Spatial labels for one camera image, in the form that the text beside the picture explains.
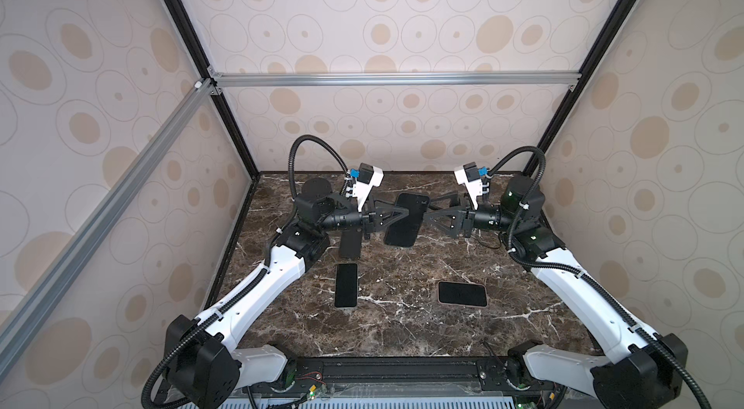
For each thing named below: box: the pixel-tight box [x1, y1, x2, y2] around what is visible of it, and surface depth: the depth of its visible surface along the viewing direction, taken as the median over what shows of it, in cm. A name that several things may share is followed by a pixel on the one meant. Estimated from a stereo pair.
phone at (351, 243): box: [340, 227, 363, 260], surface depth 99 cm
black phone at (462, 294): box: [437, 281, 488, 307], surface depth 88 cm
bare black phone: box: [334, 263, 358, 308], surface depth 91 cm
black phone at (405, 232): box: [383, 191, 431, 248], surface depth 63 cm
